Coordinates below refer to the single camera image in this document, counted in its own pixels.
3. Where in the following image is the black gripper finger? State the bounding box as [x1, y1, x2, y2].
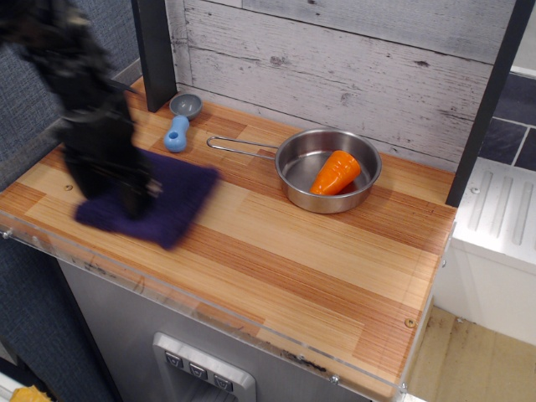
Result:
[64, 156, 114, 199]
[120, 177, 155, 219]

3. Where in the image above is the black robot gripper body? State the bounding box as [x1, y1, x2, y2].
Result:
[59, 104, 162, 197]

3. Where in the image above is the purple towel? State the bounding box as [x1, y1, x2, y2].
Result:
[75, 150, 219, 250]

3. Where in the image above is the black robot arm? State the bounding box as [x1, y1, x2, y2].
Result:
[1, 1, 161, 219]

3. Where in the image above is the clear acrylic front guard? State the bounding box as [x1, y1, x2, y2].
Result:
[1, 212, 409, 401]

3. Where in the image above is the blue grey toy scoop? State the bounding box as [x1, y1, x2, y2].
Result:
[163, 94, 203, 153]

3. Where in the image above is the silver toy fridge cabinet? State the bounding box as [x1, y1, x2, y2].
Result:
[59, 262, 363, 401]

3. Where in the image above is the silver button control panel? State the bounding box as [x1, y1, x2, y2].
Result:
[152, 332, 257, 401]

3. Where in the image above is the small steel pan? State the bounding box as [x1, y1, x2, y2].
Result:
[207, 128, 382, 214]

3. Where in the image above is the orange toy carrot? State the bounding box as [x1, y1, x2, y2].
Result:
[309, 150, 361, 196]

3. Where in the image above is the yellow object on floor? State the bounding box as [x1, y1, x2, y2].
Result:
[9, 386, 52, 402]

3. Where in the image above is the white toy sink unit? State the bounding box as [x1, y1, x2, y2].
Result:
[433, 158, 535, 344]

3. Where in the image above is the left black vertical post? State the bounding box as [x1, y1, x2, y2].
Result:
[131, 0, 176, 112]

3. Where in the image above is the black vertical post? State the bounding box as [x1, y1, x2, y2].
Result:
[131, 0, 176, 112]
[446, 0, 535, 208]

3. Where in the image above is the right black vertical post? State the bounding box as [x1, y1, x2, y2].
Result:
[446, 0, 535, 208]

